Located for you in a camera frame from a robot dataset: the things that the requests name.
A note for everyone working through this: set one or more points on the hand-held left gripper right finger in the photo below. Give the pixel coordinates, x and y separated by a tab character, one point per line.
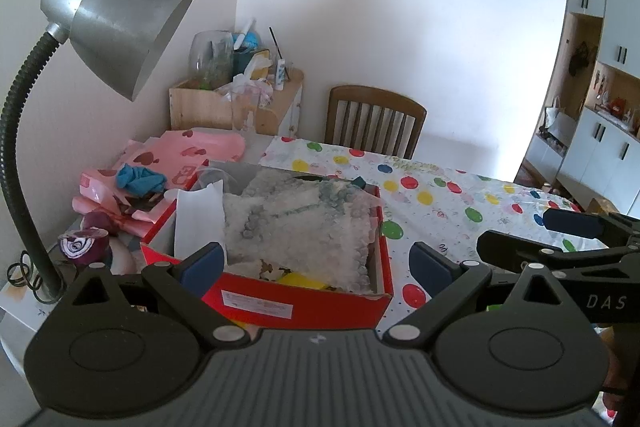
425	264

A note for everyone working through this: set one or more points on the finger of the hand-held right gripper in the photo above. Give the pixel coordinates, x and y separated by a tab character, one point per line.
510	247
570	223

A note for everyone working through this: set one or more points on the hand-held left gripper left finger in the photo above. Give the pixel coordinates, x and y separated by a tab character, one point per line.
202	264

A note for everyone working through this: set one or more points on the yellow sponge cloth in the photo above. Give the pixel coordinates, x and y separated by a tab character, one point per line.
300	279

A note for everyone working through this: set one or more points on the bubble wrap sheet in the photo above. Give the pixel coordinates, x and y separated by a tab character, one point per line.
300	232

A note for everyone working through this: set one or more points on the red shoe box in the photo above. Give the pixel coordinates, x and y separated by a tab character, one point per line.
300	302

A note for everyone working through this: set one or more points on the person's right hand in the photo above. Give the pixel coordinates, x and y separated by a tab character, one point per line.
617	367

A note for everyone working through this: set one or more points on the white paper sheet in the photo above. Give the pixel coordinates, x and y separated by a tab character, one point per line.
197	222

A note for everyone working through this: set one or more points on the polka dot tablecloth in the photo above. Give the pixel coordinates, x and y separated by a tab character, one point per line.
450	192

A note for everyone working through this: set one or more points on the blue cloth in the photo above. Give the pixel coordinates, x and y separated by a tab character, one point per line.
140	179

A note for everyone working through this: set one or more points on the pink heart print bag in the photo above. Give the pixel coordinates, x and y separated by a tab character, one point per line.
200	147

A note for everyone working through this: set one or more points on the red onion half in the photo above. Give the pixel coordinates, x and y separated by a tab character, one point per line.
82	247

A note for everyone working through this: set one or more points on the wooden side cabinet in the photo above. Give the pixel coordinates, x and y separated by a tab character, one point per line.
190	107

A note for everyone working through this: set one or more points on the clear plastic cup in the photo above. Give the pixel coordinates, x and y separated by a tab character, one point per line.
245	112

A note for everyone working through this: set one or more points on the wooden chair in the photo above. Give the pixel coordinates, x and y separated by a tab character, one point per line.
375	99

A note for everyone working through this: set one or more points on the clear bag of small things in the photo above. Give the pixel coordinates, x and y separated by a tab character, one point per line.
252	89

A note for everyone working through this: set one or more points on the white tube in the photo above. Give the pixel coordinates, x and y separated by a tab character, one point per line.
280	74

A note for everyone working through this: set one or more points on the yellow pouch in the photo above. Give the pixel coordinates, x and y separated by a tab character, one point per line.
260	64

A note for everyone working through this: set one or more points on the blue plastic item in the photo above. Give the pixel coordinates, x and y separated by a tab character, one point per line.
247	42

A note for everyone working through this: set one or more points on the thin black stick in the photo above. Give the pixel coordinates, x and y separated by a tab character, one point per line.
277	49

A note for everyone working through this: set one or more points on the grey desk lamp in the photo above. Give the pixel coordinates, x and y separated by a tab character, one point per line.
125	22

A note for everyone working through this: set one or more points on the white wall cabinet unit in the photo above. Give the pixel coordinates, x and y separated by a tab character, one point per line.
620	22

